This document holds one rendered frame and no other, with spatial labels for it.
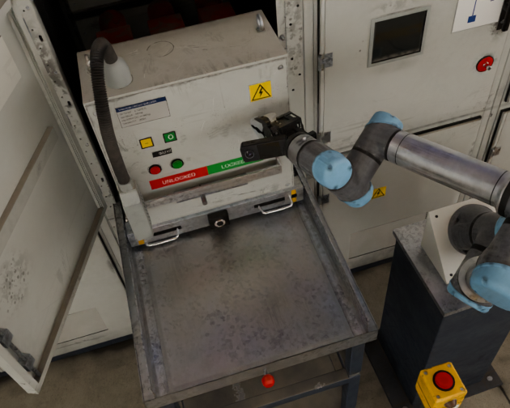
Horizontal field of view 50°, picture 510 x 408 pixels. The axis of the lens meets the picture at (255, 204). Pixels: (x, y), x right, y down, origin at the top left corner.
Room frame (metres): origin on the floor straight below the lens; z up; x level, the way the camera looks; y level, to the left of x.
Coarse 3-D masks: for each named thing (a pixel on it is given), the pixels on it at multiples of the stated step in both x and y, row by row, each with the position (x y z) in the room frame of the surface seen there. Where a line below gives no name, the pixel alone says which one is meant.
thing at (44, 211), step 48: (0, 0) 1.18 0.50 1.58; (0, 48) 1.08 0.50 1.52; (0, 96) 1.01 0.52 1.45; (0, 144) 0.97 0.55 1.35; (48, 144) 1.10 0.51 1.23; (0, 192) 0.89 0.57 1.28; (48, 192) 1.03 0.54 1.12; (96, 192) 1.19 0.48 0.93; (0, 240) 0.80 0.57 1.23; (48, 240) 0.94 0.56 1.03; (0, 288) 0.74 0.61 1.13; (48, 288) 0.85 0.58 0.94; (0, 336) 0.64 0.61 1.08; (48, 336) 0.76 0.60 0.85
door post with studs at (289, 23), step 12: (276, 0) 1.32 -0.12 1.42; (288, 0) 1.32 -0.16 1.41; (300, 0) 1.33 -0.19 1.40; (276, 12) 1.32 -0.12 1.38; (288, 12) 1.32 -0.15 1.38; (300, 12) 1.33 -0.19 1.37; (288, 24) 1.32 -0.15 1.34; (300, 24) 1.33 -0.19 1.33; (288, 36) 1.32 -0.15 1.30; (300, 36) 1.33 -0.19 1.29; (288, 48) 1.32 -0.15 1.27; (300, 48) 1.33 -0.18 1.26; (288, 60) 1.32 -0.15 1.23; (300, 60) 1.33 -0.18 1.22; (300, 72) 1.33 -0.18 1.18; (300, 84) 1.33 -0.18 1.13; (300, 96) 1.33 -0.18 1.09; (300, 108) 1.32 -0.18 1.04
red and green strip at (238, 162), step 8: (232, 160) 1.08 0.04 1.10; (240, 160) 1.08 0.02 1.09; (200, 168) 1.06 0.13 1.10; (208, 168) 1.07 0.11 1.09; (216, 168) 1.07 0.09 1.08; (224, 168) 1.08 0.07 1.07; (168, 176) 1.05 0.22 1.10; (176, 176) 1.05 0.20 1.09; (184, 176) 1.05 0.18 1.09; (192, 176) 1.06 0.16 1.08; (200, 176) 1.06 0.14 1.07; (152, 184) 1.04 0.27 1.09; (160, 184) 1.04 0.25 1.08; (168, 184) 1.05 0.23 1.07
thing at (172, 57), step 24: (216, 24) 1.28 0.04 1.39; (240, 24) 1.27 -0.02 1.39; (264, 24) 1.26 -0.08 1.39; (120, 48) 1.24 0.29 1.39; (144, 48) 1.22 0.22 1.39; (168, 48) 1.21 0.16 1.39; (192, 48) 1.19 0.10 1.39; (216, 48) 1.18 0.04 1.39; (240, 48) 1.17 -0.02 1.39; (264, 48) 1.15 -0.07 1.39; (144, 72) 1.12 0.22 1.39; (168, 72) 1.11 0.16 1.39; (192, 72) 1.09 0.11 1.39; (216, 72) 1.08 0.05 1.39; (288, 72) 1.11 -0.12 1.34; (120, 96) 1.04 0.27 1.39
